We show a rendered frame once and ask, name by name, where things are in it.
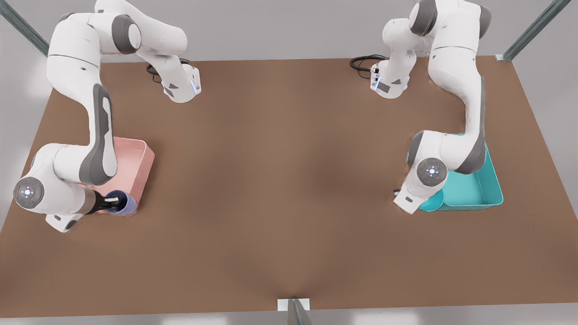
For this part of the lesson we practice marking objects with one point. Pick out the pink box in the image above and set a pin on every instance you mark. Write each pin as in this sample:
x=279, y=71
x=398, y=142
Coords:
x=133, y=166

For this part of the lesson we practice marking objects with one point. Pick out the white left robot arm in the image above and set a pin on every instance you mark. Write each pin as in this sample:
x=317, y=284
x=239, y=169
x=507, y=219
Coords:
x=456, y=58

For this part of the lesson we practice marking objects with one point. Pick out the teal box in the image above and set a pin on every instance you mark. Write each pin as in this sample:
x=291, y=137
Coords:
x=474, y=187

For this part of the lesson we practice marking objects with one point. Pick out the silver frame post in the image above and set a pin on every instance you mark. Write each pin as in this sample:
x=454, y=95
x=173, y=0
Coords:
x=533, y=29
x=25, y=27
x=297, y=312

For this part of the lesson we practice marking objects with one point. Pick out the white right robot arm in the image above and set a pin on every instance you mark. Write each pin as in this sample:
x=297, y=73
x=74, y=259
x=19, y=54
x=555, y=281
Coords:
x=72, y=63

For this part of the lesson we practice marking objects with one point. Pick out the teal bowl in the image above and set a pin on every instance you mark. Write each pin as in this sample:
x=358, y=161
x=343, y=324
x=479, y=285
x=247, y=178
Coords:
x=432, y=204

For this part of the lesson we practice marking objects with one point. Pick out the purple cup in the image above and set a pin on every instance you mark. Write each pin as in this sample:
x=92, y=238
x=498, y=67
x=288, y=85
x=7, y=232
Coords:
x=128, y=204

